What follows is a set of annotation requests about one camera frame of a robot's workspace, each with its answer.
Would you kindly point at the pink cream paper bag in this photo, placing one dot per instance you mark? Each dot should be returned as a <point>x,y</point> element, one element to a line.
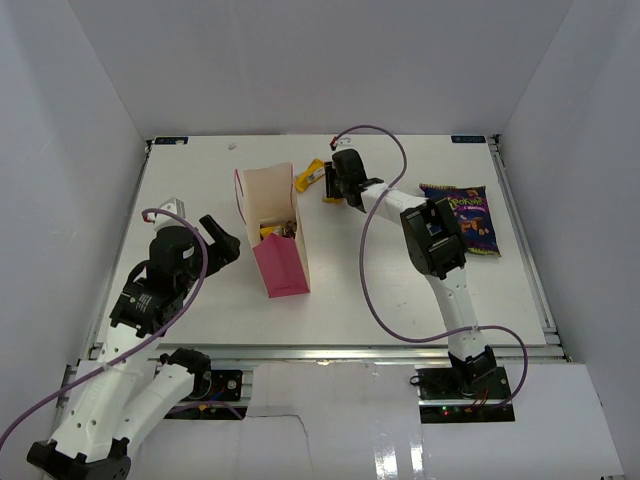
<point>267,204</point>

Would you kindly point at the purple candy snack bag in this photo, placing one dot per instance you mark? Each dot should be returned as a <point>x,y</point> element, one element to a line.
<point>471,209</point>

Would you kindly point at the yellow snack bar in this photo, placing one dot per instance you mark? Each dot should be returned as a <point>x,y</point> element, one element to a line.
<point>329,200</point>
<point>271,230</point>
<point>314,172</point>

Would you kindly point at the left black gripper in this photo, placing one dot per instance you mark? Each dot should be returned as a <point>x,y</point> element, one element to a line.
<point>224,248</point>

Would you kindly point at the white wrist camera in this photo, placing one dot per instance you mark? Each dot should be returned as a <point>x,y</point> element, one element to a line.
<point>341,142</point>
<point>167,210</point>

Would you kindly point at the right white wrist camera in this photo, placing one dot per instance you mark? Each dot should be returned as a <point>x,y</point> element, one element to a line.
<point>341,142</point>

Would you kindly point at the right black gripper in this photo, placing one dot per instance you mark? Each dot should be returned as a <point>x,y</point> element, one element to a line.
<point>332,174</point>

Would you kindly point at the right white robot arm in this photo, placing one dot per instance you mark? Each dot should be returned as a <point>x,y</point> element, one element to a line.
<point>437,250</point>

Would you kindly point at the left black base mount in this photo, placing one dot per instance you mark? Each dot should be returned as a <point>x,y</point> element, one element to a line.
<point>216,397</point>

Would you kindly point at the brown chocolate bar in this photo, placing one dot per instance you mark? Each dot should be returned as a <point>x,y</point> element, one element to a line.
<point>289,229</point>

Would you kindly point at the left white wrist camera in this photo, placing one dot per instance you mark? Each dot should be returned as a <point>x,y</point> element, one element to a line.
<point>167,210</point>

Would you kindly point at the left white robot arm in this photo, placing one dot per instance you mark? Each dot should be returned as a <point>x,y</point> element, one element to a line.
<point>109,420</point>

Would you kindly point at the aluminium front rail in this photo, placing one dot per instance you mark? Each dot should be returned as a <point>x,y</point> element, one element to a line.
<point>392,354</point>

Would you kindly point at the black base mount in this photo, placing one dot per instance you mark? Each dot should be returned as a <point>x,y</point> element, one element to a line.
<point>443,399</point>
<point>216,397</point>

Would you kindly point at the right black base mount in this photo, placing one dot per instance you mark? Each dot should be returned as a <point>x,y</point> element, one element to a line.
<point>443,399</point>

